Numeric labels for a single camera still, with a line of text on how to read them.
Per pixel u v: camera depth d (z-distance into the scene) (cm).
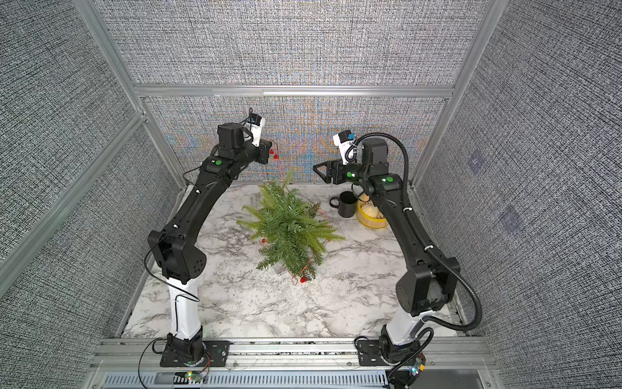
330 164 66
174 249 50
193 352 65
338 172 66
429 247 45
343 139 65
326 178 69
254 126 70
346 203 101
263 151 74
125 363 72
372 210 101
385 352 66
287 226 69
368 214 102
